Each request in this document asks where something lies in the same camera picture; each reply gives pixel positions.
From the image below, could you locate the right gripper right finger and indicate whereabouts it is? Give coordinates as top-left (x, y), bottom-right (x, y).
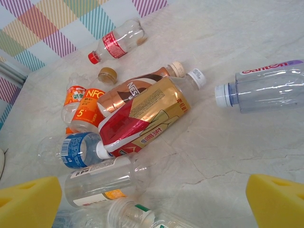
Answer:
top-left (246, 173), bottom-right (304, 228)

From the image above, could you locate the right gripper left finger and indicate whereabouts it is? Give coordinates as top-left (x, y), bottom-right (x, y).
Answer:
top-left (0, 175), bottom-right (63, 228)

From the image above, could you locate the blue label water bottle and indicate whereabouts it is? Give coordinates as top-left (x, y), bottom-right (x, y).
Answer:
top-left (56, 208), bottom-right (110, 228)
top-left (38, 132), bottom-right (114, 170)

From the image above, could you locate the white and orange label bottle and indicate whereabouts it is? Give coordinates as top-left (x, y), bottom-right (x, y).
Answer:
top-left (64, 154), bottom-right (152, 209)

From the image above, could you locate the green and white label bottle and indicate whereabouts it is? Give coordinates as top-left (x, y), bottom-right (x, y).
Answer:
top-left (106, 197), bottom-right (181, 228)

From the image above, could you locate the bluish clear Ganten bottle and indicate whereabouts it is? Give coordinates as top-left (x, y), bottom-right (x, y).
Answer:
top-left (214, 59), bottom-right (304, 114)

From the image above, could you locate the orange NFC label bottle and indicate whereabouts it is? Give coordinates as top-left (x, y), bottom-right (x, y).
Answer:
top-left (65, 87), bottom-right (106, 135)

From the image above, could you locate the clear bottle orange fruit label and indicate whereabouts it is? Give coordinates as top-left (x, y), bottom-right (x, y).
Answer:
top-left (61, 72), bottom-right (87, 124)

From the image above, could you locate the brown coffee bottle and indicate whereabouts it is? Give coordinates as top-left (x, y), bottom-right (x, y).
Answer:
top-left (97, 61), bottom-right (186, 118)

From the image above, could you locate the red and gold label bottle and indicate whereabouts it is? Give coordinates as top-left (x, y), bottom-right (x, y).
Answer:
top-left (97, 68), bottom-right (207, 158)

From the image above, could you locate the brown bottle cap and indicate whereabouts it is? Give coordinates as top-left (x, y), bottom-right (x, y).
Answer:
top-left (97, 67), bottom-right (119, 84)

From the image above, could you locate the clear bottle red cap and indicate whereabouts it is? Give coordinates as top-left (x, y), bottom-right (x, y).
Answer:
top-left (87, 18), bottom-right (148, 65)

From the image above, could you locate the aluminium side rail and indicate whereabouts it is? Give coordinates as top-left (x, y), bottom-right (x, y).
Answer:
top-left (0, 56), bottom-right (27, 87)

